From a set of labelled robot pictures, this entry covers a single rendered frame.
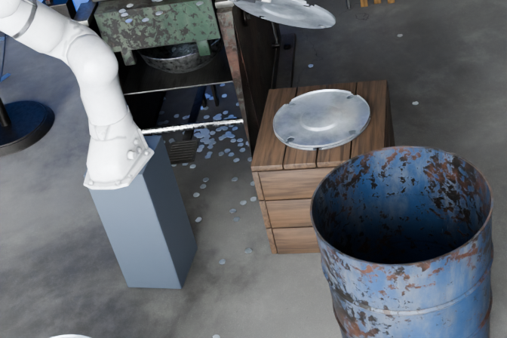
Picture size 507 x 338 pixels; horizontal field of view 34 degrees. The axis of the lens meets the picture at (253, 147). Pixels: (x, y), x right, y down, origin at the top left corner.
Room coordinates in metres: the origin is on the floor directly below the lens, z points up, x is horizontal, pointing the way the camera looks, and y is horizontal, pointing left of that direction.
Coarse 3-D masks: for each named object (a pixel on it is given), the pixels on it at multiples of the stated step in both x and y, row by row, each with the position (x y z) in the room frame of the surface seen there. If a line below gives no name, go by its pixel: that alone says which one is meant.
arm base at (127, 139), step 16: (128, 112) 1.94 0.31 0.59; (96, 128) 1.91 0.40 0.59; (112, 128) 1.90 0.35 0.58; (128, 128) 1.92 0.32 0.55; (96, 144) 1.89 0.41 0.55; (112, 144) 1.88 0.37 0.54; (128, 144) 1.89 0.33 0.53; (144, 144) 1.94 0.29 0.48; (96, 160) 1.86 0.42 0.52; (112, 160) 1.84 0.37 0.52; (128, 160) 1.87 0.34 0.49; (144, 160) 1.89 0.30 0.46; (96, 176) 1.84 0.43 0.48; (112, 176) 1.83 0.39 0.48; (128, 176) 1.83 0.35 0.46
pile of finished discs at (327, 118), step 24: (312, 96) 2.16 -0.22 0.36; (336, 96) 2.13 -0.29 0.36; (360, 96) 2.09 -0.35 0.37; (288, 120) 2.06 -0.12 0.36; (312, 120) 2.02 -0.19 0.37; (336, 120) 1.99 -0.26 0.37; (360, 120) 1.97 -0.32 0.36; (288, 144) 1.95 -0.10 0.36; (312, 144) 1.91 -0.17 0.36; (336, 144) 1.89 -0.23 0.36
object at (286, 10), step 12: (276, 0) 1.97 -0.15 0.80; (288, 0) 1.94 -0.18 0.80; (300, 0) 1.93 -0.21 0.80; (252, 12) 2.14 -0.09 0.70; (264, 12) 2.10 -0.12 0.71; (276, 12) 2.09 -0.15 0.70; (288, 12) 2.06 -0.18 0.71; (300, 12) 2.03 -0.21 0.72; (312, 12) 1.97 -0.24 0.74; (324, 12) 1.95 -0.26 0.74; (288, 24) 2.14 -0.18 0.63; (300, 24) 2.11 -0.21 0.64; (312, 24) 2.07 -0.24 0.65; (324, 24) 2.04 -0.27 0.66
